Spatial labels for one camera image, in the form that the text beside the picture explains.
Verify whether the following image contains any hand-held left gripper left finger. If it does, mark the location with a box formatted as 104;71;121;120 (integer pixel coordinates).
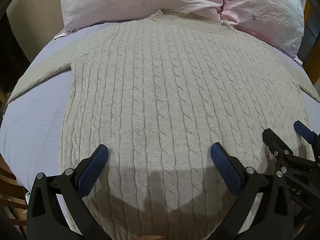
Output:
26;144;109;240

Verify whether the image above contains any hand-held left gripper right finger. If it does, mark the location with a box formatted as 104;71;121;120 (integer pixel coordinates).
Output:
211;142;295;240

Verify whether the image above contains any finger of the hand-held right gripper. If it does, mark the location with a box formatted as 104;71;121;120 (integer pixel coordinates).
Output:
262;128;320;178
294;120;320;160

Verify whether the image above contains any beige cable knit sweater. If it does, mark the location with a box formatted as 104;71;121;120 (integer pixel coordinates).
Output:
7;8;320;240

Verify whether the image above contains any lavender bed sheet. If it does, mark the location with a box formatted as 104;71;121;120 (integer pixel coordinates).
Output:
0;21;320;207

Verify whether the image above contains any pink floral pillow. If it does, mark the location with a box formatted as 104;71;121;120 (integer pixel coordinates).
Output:
54;0;227;40
220;0;306;65

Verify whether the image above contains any wooden bed frame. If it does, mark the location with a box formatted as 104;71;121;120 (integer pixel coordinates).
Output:
0;152;28;234

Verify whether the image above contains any wooden post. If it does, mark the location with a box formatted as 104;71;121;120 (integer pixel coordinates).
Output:
301;0;316;85

